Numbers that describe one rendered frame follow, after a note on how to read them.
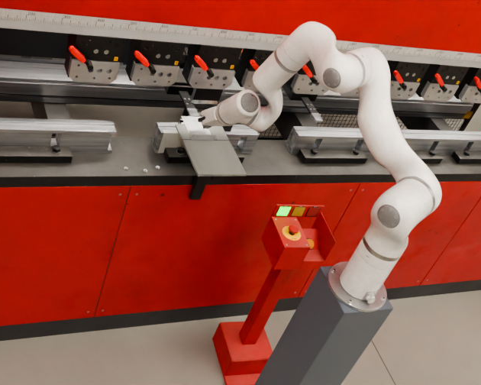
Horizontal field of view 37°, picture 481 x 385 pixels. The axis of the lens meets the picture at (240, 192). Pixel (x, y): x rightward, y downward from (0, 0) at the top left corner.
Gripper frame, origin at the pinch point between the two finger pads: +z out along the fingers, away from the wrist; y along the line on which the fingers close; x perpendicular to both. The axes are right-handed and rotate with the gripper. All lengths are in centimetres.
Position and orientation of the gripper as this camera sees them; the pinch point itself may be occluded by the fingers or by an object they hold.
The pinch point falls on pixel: (207, 123)
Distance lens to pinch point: 249.0
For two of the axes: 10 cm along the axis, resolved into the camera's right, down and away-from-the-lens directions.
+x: 0.7, 9.9, -1.0
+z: -4.5, 1.2, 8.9
